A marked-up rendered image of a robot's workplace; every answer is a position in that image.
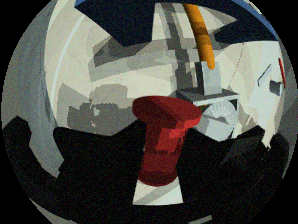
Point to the grey flat bar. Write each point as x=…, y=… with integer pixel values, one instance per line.
x=262, y=78

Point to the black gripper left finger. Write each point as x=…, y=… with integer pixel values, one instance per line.
x=120, y=153

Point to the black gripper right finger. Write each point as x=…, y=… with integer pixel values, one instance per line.
x=202, y=158

